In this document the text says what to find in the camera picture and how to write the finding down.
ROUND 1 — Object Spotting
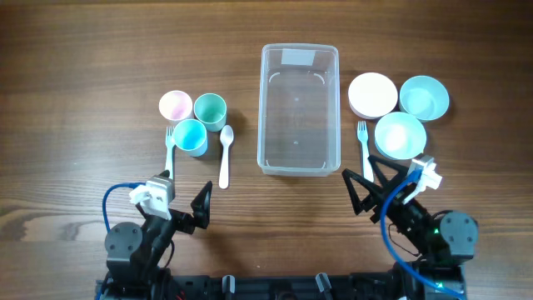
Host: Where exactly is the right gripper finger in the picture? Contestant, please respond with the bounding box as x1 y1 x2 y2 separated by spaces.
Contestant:
369 155 408 192
341 168 372 215

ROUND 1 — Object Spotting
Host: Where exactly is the light blue bowl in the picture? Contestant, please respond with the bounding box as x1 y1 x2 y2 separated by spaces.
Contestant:
374 112 427 160

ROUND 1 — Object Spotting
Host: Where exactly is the light blue fork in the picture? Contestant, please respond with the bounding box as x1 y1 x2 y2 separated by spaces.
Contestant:
356 121 374 183

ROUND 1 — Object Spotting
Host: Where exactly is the blue cup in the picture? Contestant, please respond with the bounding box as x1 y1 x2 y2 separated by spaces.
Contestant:
173 119 208 157

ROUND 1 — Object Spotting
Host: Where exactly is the green bowl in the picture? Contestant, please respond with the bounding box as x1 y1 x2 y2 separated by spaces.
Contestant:
399 75 450 123

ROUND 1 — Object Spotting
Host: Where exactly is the white pink bowl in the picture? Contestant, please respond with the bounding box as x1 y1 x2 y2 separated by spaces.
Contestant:
348 72 398 119

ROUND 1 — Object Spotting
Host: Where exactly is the pink cup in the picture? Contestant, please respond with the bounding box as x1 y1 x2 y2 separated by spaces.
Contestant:
158 90 193 126

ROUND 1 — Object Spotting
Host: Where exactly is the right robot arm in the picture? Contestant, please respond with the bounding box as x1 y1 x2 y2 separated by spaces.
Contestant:
341 155 479 299

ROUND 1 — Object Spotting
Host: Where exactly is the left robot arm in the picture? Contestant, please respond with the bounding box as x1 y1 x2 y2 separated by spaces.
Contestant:
97 182 212 299

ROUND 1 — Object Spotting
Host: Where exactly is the clear plastic container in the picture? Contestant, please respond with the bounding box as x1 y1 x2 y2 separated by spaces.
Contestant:
257 43 341 177

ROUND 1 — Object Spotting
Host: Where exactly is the mint green fork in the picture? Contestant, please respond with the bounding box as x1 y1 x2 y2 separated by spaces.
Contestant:
165 127 175 179

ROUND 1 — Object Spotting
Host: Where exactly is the white spoon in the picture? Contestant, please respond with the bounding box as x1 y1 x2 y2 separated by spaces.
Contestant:
219 125 234 189

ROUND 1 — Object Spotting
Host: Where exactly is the green cup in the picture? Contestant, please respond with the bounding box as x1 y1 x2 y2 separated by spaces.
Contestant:
193 93 227 132

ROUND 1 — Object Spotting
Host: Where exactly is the right blue cable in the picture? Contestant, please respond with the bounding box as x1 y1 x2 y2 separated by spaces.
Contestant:
379 168 467 300

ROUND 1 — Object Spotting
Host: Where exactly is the blue cable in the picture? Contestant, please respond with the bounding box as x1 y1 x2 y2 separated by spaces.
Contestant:
102 182 147 234
379 168 467 300

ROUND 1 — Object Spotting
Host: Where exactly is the left blue cable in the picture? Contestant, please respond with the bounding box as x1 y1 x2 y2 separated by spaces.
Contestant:
102 182 147 234

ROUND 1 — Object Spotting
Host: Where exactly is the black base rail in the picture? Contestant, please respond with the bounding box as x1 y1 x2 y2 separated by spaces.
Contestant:
94 272 465 300

